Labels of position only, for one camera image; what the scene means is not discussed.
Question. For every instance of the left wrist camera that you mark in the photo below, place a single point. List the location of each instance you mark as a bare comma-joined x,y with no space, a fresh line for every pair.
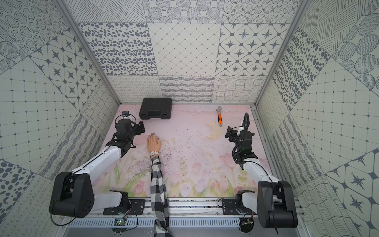
126,114

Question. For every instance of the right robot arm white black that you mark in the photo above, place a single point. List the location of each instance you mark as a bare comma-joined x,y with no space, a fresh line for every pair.
273,202

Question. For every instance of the black white checkered sleeve forearm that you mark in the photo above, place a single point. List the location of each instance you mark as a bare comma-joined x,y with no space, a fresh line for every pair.
159,201

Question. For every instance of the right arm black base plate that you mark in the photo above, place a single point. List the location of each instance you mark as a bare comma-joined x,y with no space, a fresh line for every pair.
231,206

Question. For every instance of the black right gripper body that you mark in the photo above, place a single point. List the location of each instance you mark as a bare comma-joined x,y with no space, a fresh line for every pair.
239,146

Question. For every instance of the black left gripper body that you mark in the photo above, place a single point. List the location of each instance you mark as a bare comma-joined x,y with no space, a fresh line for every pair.
137,128

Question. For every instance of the left green circuit board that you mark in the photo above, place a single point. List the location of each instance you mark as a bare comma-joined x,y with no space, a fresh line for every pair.
119,226

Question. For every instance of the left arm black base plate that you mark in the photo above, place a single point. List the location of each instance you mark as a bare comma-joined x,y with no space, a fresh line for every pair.
136,206

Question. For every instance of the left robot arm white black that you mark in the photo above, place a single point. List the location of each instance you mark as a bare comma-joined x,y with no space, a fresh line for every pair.
73,194

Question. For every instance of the right round circuit board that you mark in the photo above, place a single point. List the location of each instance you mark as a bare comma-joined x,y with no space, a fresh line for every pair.
246,225

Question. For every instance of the orange handled adjustable wrench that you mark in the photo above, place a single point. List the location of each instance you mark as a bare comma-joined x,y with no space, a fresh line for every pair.
219,111

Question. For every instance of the black plastic tool case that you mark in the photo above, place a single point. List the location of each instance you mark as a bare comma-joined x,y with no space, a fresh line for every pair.
156,108

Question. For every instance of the mannequin hand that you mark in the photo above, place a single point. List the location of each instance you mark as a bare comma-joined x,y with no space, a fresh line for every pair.
153,143

